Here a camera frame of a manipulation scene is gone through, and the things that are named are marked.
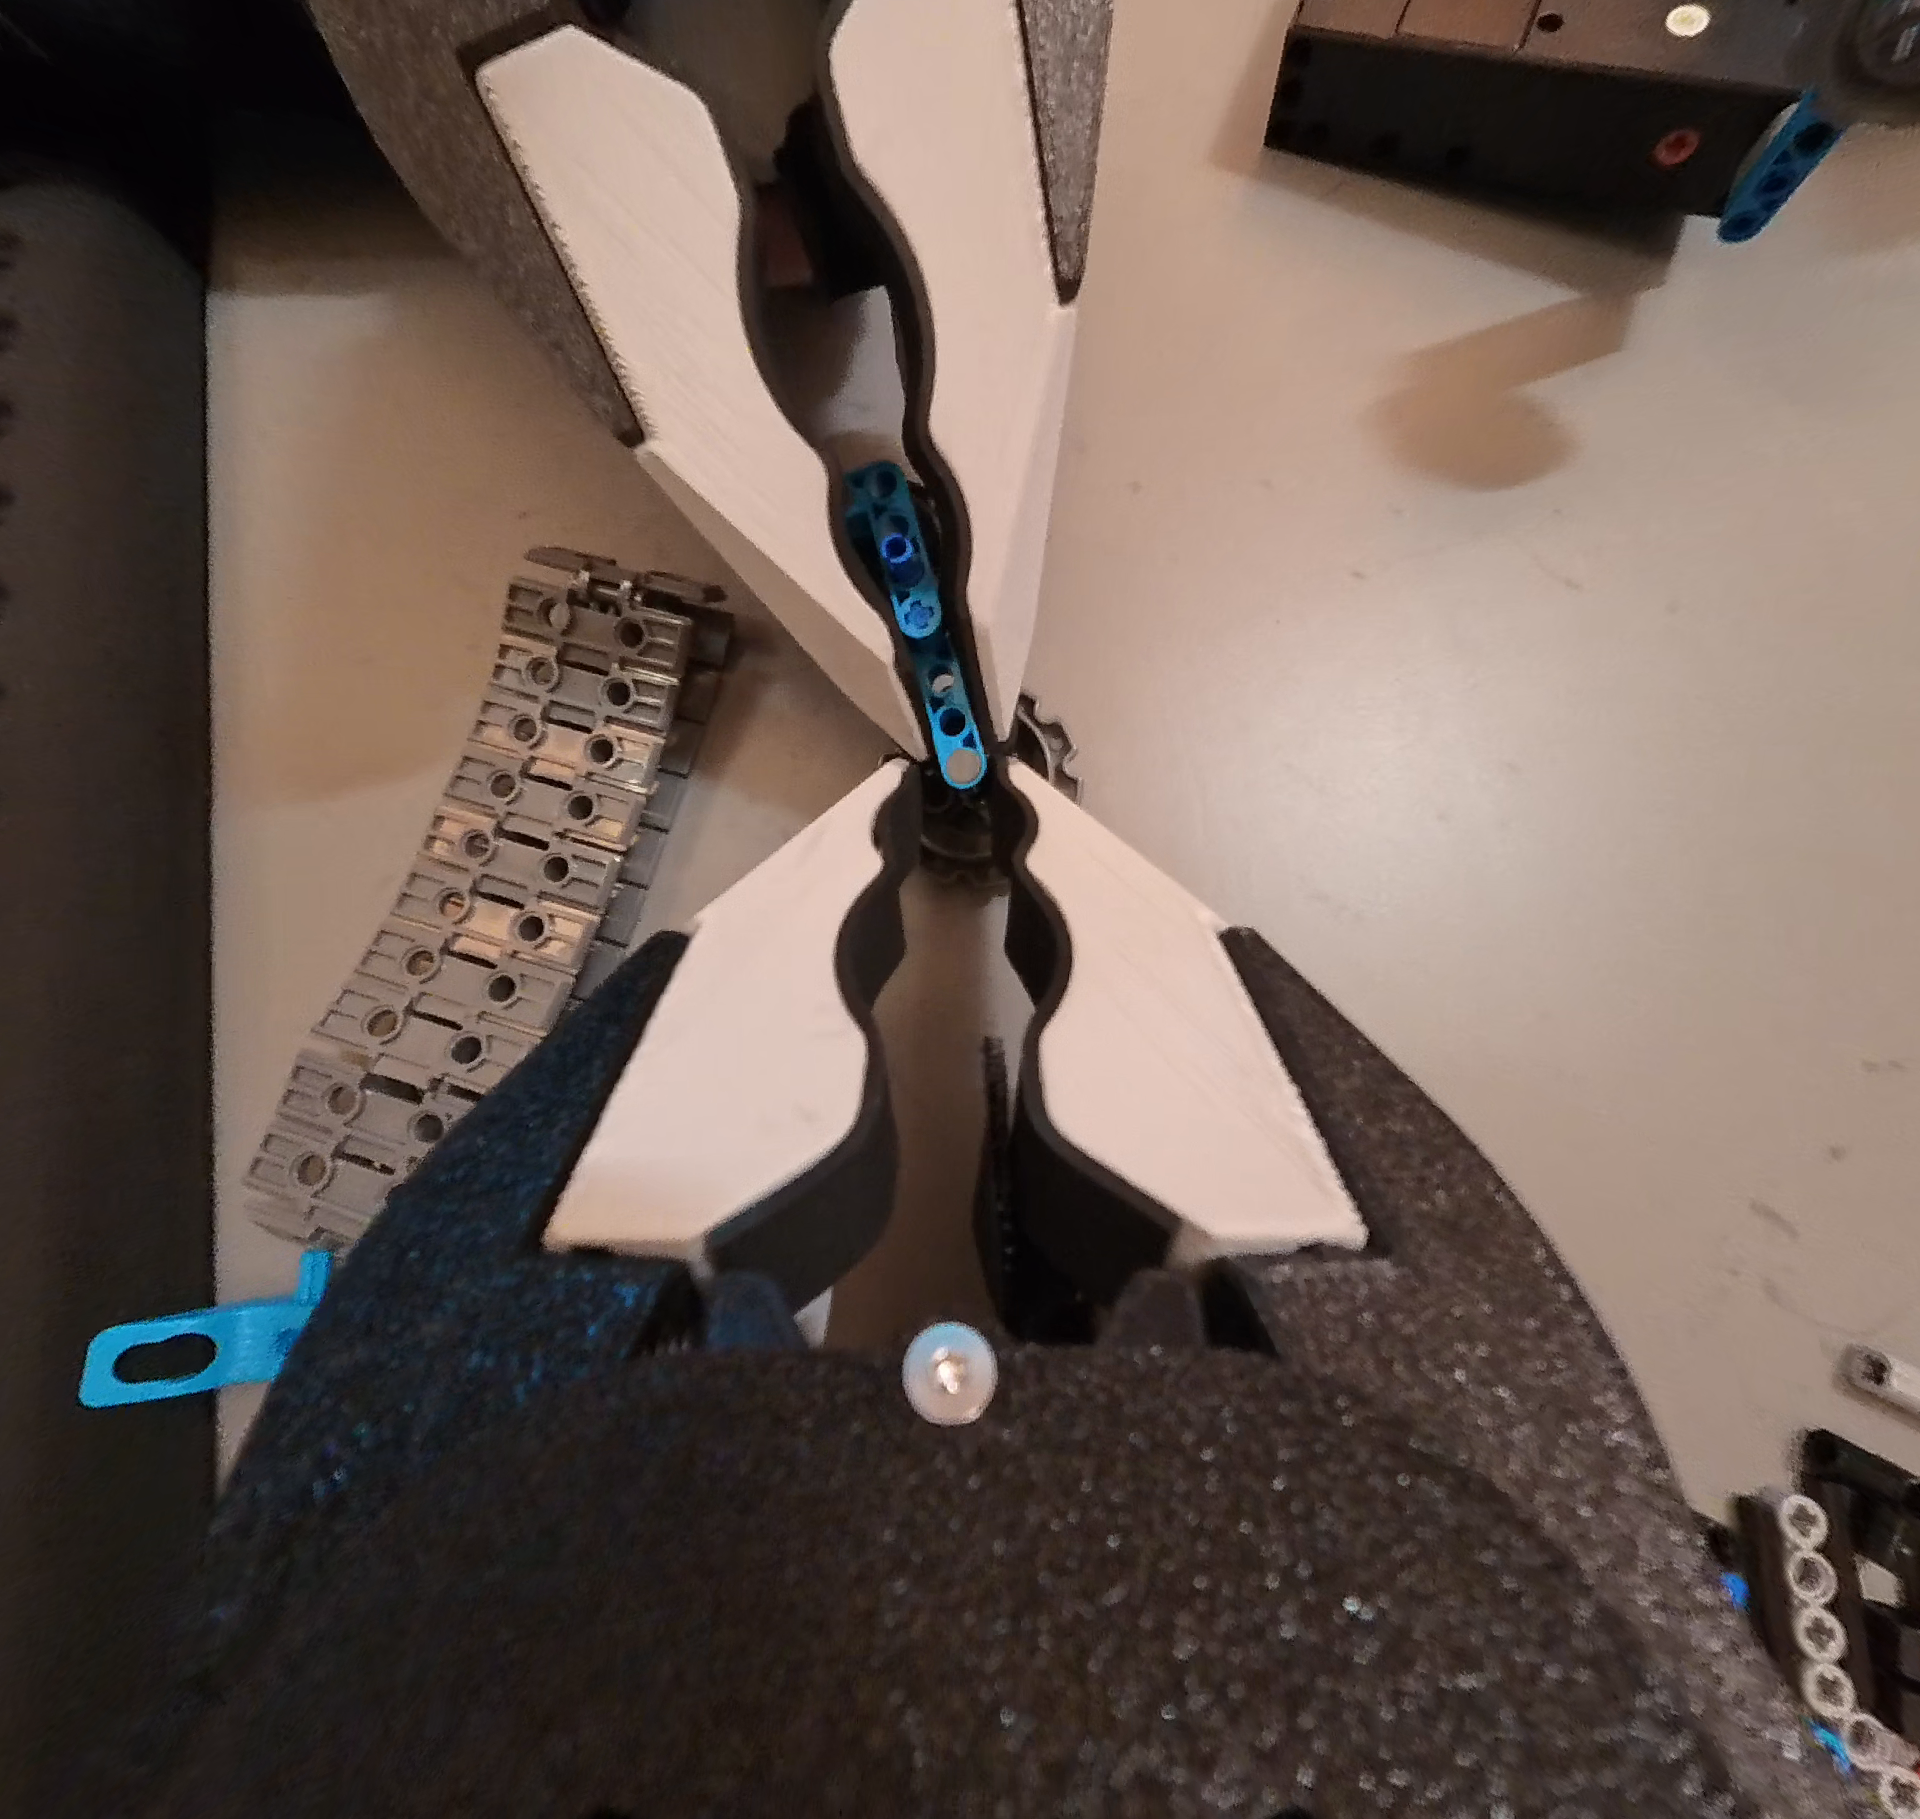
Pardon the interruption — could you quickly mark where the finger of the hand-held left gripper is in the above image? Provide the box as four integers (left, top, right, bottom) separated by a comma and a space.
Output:
818, 0, 1081, 718
478, 22, 925, 757

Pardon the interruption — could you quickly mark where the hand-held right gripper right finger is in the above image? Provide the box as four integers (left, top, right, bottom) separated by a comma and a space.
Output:
1002, 783, 1372, 1278

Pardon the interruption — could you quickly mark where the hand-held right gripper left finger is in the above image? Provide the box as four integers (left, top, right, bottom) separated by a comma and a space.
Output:
537, 766, 921, 1272

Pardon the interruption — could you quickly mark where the black toy sprocket wheel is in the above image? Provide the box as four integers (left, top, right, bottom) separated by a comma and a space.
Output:
911, 783, 1010, 904
1013, 701, 1085, 801

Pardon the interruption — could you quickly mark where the grey toy track belt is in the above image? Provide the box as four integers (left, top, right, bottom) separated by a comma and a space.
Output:
242, 547, 740, 1251

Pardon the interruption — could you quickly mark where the short blue toy beam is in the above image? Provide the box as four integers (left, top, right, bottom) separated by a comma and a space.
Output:
840, 465, 991, 786

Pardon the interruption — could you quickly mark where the black motor battery block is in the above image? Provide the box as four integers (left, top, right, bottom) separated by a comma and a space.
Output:
1263, 0, 1920, 244

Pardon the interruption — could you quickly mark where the person's left hand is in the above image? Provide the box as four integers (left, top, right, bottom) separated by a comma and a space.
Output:
751, 175, 823, 293

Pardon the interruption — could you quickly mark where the blue brick separator tool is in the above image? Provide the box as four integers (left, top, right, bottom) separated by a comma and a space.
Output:
77, 1248, 336, 1408

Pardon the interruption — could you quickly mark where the black dimpled pad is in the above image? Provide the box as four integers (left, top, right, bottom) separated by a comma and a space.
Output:
0, 170, 217, 1819

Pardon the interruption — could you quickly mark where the pile of red black bricks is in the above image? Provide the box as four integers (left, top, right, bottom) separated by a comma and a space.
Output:
1711, 1338, 1920, 1819

